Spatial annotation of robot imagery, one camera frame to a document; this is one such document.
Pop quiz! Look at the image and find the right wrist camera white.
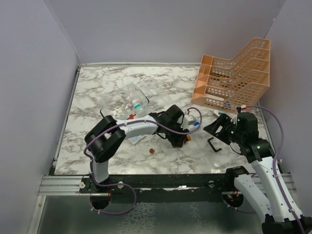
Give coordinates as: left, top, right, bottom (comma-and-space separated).
236, 105, 247, 113

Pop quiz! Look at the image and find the clear plastic box lid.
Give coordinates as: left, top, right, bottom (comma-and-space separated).
192, 136, 235, 169

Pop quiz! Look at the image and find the white blue gauze packet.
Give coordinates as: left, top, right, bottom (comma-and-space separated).
127, 135, 145, 145

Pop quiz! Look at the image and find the black lid handle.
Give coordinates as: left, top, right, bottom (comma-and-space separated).
207, 137, 222, 153

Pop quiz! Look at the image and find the white green-label medicine bottle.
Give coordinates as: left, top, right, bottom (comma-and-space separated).
132, 100, 142, 114

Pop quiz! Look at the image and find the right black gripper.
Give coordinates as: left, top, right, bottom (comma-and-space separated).
204, 113, 245, 144

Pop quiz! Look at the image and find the orange plastic file organizer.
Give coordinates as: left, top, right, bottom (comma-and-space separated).
191, 38, 271, 113

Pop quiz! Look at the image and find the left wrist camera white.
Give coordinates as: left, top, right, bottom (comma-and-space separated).
181, 114, 196, 129

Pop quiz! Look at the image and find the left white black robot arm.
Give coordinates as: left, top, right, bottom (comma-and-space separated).
84, 105, 195, 193

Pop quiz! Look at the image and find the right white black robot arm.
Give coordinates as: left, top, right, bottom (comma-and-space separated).
204, 112, 312, 234

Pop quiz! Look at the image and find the clear plastic medicine box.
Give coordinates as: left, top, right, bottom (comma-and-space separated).
100, 83, 149, 120

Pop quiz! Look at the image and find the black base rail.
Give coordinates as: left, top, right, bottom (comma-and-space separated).
79, 174, 242, 204

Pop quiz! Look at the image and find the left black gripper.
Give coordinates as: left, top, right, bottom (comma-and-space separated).
165, 120, 189, 147

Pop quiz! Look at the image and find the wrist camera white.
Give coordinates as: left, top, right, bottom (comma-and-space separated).
181, 114, 196, 129
236, 105, 247, 113

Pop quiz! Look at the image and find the white blue small bottle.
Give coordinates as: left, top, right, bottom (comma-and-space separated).
188, 119, 200, 128

